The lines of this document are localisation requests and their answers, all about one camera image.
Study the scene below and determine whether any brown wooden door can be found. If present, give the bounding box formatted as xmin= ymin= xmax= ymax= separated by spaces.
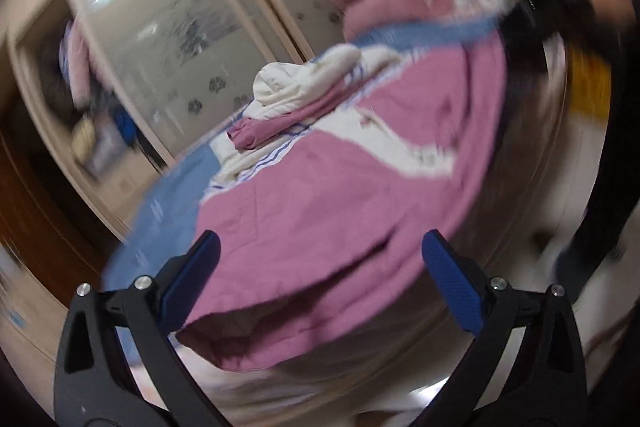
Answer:
xmin=1 ymin=120 xmax=120 ymax=305

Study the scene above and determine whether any blue striped bed sheet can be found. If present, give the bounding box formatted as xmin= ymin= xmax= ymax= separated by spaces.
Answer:
xmin=103 ymin=24 xmax=500 ymax=289

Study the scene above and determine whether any blue garment in wardrobe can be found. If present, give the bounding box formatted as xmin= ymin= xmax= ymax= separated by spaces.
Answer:
xmin=112 ymin=106 xmax=138 ymax=147

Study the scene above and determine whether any wardrobe with frosted sliding doors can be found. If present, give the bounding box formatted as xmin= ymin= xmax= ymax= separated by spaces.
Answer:
xmin=1 ymin=0 xmax=342 ymax=238

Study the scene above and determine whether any beige crumpled cloth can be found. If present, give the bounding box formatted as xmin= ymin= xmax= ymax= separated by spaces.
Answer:
xmin=70 ymin=117 xmax=96 ymax=164

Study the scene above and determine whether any pink and cream hooded jacket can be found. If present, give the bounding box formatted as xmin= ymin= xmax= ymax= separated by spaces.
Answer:
xmin=177 ymin=33 xmax=506 ymax=372

